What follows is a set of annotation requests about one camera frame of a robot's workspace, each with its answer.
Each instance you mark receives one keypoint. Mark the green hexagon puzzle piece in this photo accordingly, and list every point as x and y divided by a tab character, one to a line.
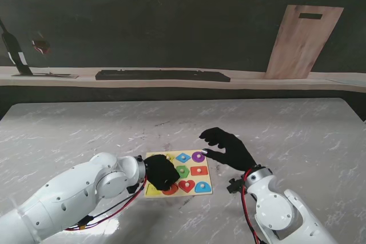
185	171

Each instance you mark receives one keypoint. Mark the orange rectangle puzzle piece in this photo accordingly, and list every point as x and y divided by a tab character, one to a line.
194	173

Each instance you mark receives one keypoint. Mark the purple circle puzzle piece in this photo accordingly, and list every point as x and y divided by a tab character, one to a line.
195	159

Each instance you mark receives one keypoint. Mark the yellow wooden shape puzzle board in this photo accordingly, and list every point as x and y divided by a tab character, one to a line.
183	195

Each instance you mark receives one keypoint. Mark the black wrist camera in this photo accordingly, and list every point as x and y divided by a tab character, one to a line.
131	189
235	187

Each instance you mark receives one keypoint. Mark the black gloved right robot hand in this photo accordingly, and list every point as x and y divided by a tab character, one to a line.
237	156

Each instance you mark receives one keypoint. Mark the blue semicircle puzzle piece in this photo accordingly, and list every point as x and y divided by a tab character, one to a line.
200	189

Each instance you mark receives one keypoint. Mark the flat tray under bottle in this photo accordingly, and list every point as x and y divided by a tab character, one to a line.
57	76

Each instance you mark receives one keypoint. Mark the light wooden shelf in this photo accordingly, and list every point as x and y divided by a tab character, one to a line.
257	82

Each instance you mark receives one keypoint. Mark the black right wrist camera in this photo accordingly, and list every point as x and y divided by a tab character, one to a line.
235	187

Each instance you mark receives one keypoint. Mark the yellow star puzzle piece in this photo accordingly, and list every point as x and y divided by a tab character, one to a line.
170	156

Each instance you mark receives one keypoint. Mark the blue diamond puzzle piece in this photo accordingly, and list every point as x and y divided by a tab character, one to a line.
180	158

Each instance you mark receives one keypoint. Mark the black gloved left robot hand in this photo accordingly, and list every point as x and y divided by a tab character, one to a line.
161	172

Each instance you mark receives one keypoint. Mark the dark wine bottle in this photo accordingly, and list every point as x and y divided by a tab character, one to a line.
15	49

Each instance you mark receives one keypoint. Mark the red wine glass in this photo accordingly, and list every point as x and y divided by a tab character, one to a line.
41	46

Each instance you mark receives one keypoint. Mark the red heart puzzle piece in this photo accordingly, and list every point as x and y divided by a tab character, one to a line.
183	187

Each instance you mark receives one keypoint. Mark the wooden cutting board with slot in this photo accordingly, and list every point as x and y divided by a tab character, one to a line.
303	44

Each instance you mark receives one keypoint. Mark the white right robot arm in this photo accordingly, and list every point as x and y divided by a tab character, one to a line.
280	212

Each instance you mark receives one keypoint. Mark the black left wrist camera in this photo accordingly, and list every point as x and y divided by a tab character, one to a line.
131	189

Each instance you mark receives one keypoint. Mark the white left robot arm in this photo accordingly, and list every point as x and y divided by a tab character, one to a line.
71	192

